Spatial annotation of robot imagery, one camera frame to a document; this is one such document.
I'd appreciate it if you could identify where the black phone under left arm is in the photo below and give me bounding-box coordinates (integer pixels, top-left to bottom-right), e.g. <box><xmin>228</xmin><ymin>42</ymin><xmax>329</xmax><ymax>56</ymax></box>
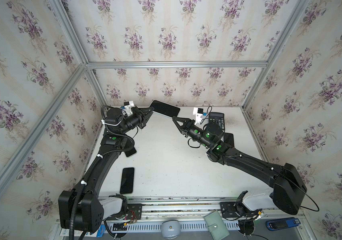
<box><xmin>124</xmin><ymin>147</ymin><xmax>137</xmax><ymax>158</ymax></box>

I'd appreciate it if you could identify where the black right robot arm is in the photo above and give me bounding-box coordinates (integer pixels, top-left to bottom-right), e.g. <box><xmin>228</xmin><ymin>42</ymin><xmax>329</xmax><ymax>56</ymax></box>
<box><xmin>173</xmin><ymin>117</ymin><xmax>307</xmax><ymax>215</ymax></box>

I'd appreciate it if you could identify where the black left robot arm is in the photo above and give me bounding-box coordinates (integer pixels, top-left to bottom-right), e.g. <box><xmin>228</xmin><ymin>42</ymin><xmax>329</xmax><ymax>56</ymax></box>
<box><xmin>58</xmin><ymin>105</ymin><xmax>154</xmax><ymax>240</ymax></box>

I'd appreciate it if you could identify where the black phone front left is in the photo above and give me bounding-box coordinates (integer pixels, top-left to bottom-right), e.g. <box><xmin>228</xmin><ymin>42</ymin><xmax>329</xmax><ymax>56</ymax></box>
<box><xmin>119</xmin><ymin>168</ymin><xmax>135</xmax><ymax>195</ymax></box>

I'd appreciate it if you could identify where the black desk calculator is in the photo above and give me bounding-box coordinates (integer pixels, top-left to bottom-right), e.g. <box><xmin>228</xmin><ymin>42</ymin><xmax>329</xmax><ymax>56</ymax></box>
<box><xmin>209</xmin><ymin>112</ymin><xmax>226</xmax><ymax>132</ymax></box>

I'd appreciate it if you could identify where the green wallet pouch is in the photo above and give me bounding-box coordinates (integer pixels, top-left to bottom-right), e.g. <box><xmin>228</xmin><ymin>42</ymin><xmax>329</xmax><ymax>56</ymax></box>
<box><xmin>204</xmin><ymin>211</ymin><xmax>230</xmax><ymax>240</ymax></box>

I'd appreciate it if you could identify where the grey round device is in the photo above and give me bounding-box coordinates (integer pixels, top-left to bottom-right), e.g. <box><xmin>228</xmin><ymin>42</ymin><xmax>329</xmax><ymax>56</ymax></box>
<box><xmin>161</xmin><ymin>220</ymin><xmax>181</xmax><ymax>240</ymax></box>

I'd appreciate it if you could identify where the black round puck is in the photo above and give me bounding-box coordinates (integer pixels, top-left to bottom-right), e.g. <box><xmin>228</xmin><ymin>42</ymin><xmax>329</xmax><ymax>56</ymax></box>
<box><xmin>238</xmin><ymin>220</ymin><xmax>255</xmax><ymax>237</ymax></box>

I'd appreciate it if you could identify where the blue handheld device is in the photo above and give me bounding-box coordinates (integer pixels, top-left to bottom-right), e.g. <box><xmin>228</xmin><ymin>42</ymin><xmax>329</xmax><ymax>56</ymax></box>
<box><xmin>266</xmin><ymin>218</ymin><xmax>301</xmax><ymax>231</ymax></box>

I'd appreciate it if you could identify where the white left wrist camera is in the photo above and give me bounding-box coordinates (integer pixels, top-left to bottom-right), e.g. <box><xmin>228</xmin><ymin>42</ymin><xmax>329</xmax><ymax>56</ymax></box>
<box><xmin>121</xmin><ymin>101</ymin><xmax>135</xmax><ymax>117</ymax></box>

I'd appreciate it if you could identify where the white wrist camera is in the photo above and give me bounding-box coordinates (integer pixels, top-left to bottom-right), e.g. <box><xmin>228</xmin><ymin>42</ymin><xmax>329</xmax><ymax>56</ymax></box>
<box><xmin>121</xmin><ymin>101</ymin><xmax>135</xmax><ymax>117</ymax></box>
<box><xmin>193</xmin><ymin>108</ymin><xmax>208</xmax><ymax>125</ymax></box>

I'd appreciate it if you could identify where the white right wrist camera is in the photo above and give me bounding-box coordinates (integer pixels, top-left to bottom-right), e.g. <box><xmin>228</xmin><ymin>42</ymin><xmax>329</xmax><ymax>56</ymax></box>
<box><xmin>193</xmin><ymin>108</ymin><xmax>208</xmax><ymax>125</ymax></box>

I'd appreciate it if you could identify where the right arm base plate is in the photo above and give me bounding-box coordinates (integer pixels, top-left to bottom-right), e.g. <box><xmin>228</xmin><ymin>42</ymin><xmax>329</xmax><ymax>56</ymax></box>
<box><xmin>220</xmin><ymin>202</ymin><xmax>261</xmax><ymax>219</ymax></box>

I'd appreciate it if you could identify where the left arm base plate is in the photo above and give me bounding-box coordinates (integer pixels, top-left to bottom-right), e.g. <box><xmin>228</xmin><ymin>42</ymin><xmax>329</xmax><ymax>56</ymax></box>
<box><xmin>107</xmin><ymin>204</ymin><xmax>143</xmax><ymax>221</ymax></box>

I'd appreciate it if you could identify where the white perforated cable tray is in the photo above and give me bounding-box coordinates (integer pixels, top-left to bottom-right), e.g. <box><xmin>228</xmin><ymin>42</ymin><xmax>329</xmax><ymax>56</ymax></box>
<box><xmin>112</xmin><ymin>220</ymin><xmax>241</xmax><ymax>234</ymax></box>

